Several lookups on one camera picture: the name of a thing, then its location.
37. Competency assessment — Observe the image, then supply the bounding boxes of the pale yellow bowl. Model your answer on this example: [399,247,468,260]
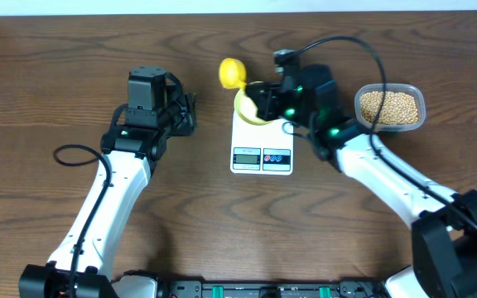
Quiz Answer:
[234,84,271,126]

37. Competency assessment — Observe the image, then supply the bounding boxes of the yellow measuring scoop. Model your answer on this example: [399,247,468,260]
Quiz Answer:
[219,58,247,89]

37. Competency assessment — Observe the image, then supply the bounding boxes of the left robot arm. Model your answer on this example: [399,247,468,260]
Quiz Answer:
[18,66,196,297]

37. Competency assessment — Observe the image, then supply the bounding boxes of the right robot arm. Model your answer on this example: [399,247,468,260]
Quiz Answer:
[238,65,477,297]

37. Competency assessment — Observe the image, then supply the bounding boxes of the white digital kitchen scale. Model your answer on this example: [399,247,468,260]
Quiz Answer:
[229,112,294,175]

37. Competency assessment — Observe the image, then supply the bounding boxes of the soybeans in container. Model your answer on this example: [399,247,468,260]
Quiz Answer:
[359,91,419,125]

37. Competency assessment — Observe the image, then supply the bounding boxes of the clear plastic container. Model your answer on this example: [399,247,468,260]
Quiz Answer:
[354,84,426,132]

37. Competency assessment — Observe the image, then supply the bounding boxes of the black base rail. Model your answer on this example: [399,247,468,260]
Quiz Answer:
[113,271,393,298]

